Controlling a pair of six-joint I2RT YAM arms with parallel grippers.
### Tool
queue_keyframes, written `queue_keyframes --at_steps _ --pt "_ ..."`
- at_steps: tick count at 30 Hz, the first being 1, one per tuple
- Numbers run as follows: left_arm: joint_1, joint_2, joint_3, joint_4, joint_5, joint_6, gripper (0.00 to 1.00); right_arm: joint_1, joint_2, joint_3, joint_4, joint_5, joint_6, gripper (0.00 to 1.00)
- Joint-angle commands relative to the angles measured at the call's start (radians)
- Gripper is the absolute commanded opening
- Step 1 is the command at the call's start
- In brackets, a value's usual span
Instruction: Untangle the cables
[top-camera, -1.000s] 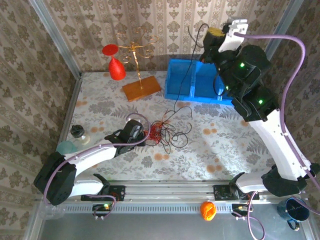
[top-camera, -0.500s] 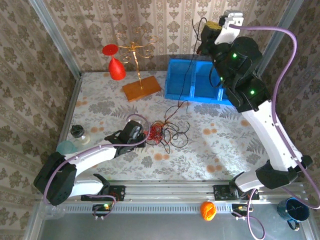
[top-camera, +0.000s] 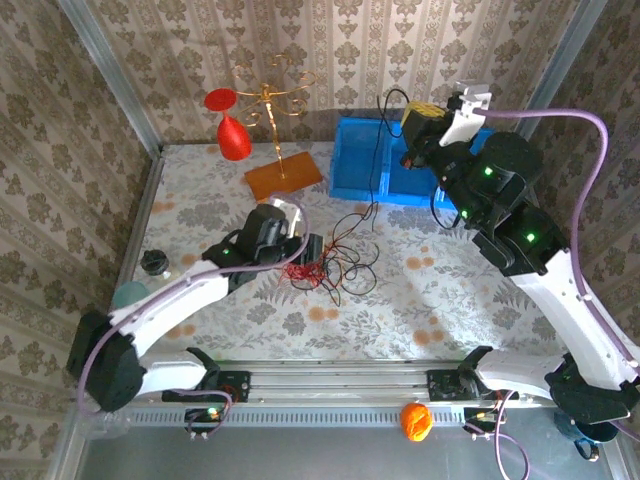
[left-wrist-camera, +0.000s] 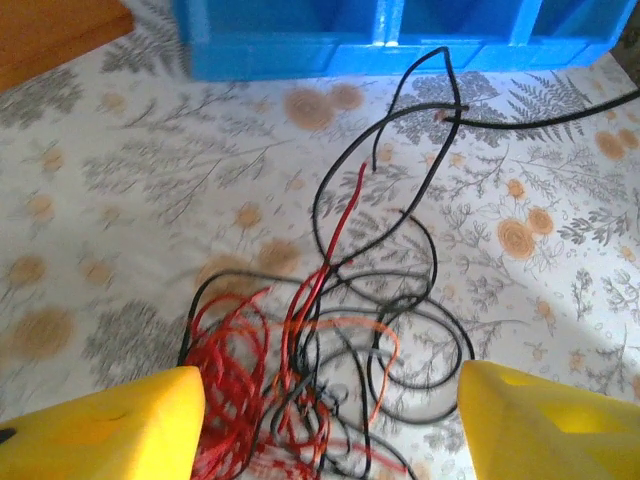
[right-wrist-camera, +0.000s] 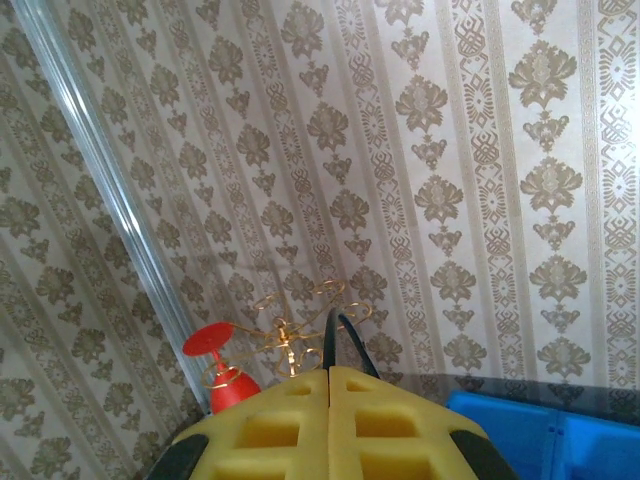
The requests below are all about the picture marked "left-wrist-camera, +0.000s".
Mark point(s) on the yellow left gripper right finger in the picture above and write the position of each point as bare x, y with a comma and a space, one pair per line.
540, 435

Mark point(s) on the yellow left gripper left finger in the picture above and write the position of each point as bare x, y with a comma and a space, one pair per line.
100, 435

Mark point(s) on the floral tablecloth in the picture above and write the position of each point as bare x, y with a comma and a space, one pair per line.
125, 200

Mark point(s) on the brown wooden stand base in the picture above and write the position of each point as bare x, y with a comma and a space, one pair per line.
50, 30

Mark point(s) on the blue three-compartment plastic bin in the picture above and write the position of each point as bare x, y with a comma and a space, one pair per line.
280, 55

